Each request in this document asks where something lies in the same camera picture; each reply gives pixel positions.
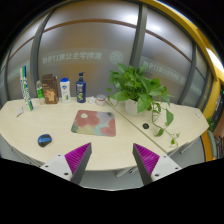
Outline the small round white jar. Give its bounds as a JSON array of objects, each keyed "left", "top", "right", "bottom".
[{"left": 96, "top": 94, "right": 106, "bottom": 106}]

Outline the brown paper bag box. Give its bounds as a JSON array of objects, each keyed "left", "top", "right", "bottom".
[{"left": 42, "top": 74, "right": 59, "bottom": 104}]

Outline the green clear plastic bottle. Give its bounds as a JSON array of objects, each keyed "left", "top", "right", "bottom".
[{"left": 36, "top": 80, "right": 45, "bottom": 105}]

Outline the white plant pot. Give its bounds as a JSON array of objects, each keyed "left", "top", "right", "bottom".
[{"left": 125, "top": 99, "right": 140, "bottom": 117}]

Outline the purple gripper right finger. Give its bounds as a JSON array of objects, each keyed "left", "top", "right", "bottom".
[{"left": 132, "top": 143, "right": 183, "bottom": 186}]

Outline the small black round object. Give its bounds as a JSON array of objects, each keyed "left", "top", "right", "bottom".
[{"left": 142, "top": 123, "right": 149, "bottom": 129}]

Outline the green pothos plant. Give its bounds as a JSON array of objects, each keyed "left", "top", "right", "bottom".
[{"left": 106, "top": 63, "right": 180, "bottom": 145}]

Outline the small white crumpled object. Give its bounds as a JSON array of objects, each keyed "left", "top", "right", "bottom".
[{"left": 87, "top": 96, "right": 96, "bottom": 104}]

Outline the floral pastel mouse pad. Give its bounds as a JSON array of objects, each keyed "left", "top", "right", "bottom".
[{"left": 71, "top": 110, "right": 116, "bottom": 137}]

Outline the white shampoo bottle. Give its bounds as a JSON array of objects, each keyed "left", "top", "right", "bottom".
[{"left": 60, "top": 78, "right": 71, "bottom": 103}]

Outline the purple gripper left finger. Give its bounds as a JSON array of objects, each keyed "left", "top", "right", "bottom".
[{"left": 39, "top": 142, "right": 93, "bottom": 185}]

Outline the black blue computer mouse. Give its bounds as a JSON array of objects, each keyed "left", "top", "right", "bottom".
[{"left": 38, "top": 134, "right": 52, "bottom": 147}]

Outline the dark blue pump bottle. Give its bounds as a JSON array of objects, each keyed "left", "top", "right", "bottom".
[{"left": 76, "top": 72, "right": 86, "bottom": 103}]

